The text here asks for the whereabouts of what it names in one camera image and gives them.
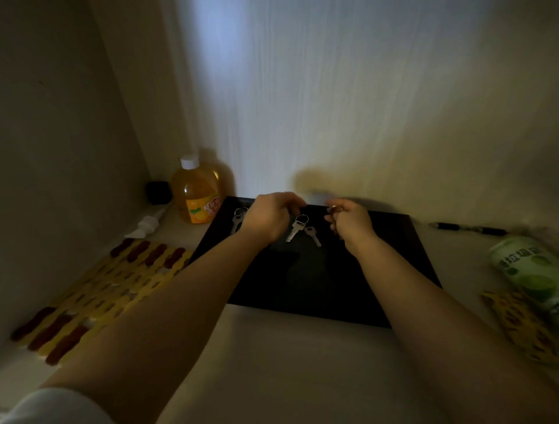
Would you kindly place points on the person's left hand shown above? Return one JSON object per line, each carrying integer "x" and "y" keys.
{"x": 266, "y": 216}

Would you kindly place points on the person's right hand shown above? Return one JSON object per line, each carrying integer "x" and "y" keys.
{"x": 356, "y": 227}

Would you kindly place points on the person's left fingers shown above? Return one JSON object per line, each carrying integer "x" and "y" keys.
{"x": 290, "y": 202}

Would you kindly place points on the person's right fingers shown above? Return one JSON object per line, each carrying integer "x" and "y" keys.
{"x": 337, "y": 220}

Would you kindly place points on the person's right forearm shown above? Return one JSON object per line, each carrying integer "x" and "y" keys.
{"x": 436, "y": 340}

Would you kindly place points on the person's left forearm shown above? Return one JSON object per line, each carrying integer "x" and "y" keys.
{"x": 174, "y": 314}

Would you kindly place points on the small silver key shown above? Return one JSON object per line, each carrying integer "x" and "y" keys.
{"x": 313, "y": 236}

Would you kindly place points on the large silver key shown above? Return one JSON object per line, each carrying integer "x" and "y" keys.
{"x": 295, "y": 230}

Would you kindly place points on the black rectangular tray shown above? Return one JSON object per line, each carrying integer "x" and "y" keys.
{"x": 314, "y": 279}

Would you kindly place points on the orange liquid bottle white cap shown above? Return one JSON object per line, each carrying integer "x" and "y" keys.
{"x": 195, "y": 192}

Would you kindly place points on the black pen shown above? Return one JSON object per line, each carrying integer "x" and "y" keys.
{"x": 467, "y": 228}

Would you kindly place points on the small black box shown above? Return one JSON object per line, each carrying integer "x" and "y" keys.
{"x": 157, "y": 192}

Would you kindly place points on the white tube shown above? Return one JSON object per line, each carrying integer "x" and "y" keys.
{"x": 146, "y": 225}

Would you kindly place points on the green and white bag roll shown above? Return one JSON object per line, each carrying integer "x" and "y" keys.
{"x": 528, "y": 271}

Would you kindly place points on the yellow and red mat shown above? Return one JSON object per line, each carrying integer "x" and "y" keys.
{"x": 100, "y": 292}

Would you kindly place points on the yellow patterned packet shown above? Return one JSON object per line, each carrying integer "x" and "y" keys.
{"x": 522, "y": 325}

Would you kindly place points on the white sleeve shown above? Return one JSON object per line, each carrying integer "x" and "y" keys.
{"x": 48, "y": 408}

